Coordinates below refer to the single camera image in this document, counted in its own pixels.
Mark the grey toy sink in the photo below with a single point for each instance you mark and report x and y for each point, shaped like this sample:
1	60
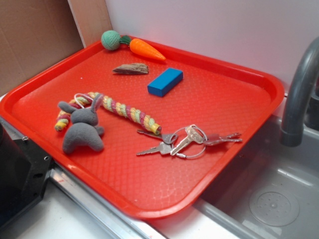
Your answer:
268	191

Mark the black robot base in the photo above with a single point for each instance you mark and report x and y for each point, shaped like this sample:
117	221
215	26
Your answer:
24	171

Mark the braided multicolour rope toy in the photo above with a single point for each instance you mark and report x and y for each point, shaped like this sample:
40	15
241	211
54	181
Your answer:
81	101

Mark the orange toy carrot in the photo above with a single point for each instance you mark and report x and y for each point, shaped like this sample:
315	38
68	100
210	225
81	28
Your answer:
141	48

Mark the silver key bunch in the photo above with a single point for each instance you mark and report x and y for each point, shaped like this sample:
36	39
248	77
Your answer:
193	135

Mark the green rubber ball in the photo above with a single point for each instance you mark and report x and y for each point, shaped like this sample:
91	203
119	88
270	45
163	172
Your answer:
111	40

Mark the brown cardboard panel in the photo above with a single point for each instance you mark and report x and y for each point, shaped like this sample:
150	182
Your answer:
34	35

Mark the brown wood piece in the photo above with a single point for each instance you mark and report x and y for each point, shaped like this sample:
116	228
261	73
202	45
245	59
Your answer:
132	69

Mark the blue wooden block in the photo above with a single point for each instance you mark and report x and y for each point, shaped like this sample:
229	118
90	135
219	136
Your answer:
165	82

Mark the grey plush bunny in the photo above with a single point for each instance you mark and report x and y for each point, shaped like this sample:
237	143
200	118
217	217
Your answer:
85	130

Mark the red plastic tray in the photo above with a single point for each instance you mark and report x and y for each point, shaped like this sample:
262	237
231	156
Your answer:
218	97

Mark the grey toy faucet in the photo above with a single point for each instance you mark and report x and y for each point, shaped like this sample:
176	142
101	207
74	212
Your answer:
302	104

